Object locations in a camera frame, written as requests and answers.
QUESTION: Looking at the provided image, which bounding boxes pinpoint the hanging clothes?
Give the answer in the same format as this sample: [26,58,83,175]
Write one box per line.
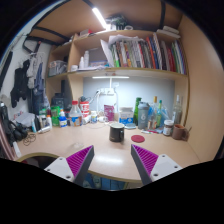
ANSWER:
[9,51,46,114]

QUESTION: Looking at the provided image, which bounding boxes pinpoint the white bottle with blue label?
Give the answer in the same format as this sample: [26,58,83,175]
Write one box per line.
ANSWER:
[58,109,68,128]

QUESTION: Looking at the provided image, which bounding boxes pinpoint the magenta pouch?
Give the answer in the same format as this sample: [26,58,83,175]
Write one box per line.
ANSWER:
[103,104,115,122]

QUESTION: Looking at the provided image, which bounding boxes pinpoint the silver lying canister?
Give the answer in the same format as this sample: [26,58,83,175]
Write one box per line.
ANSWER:
[37,125,53,134]

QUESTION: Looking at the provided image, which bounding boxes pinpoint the green glass bottle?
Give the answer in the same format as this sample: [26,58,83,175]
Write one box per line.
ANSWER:
[133,97,142,126]

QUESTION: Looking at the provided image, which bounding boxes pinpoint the clear glass bottle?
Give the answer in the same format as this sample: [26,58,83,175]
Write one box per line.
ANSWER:
[171,94,184,126]

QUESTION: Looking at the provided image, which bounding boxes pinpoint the clear red-capped water bottle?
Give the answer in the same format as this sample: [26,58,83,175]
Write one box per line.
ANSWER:
[68,100,83,128]

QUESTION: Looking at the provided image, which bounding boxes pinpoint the coiled thin bands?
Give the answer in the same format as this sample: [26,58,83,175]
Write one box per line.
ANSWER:
[22,132,38,147]

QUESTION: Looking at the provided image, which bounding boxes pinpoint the ceiling light tube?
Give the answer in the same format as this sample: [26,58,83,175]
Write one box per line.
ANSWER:
[91,7,108,30]

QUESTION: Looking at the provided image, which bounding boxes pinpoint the brown mug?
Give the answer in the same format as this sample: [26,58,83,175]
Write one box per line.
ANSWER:
[171,123,190,141]

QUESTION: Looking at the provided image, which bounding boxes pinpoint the wooden shelf unit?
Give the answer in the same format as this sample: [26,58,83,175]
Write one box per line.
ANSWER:
[45,28,190,101]

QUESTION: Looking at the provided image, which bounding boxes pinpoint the flat round red coaster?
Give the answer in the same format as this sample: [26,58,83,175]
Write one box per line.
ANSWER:
[130,134,146,144]

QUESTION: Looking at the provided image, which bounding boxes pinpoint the white power strip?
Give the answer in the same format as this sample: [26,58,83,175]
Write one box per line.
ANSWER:
[96,87,116,96]

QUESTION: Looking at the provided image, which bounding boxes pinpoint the black appliance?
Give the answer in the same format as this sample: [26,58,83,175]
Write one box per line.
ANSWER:
[51,79,73,109]

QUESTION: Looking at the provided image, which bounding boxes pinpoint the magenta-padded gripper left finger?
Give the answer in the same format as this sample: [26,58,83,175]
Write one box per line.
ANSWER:
[43,144,95,187]

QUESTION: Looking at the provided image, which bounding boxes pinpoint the white and blue carton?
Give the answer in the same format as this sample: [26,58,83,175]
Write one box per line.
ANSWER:
[119,107,135,126]

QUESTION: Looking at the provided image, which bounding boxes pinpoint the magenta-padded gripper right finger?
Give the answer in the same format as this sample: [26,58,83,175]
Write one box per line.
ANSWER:
[130,143,184,186]

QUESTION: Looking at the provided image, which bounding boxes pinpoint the black mug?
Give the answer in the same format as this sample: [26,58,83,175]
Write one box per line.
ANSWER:
[109,122,126,143]

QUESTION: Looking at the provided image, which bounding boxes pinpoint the grey shaker bottle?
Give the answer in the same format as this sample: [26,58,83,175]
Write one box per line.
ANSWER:
[137,101,150,131]

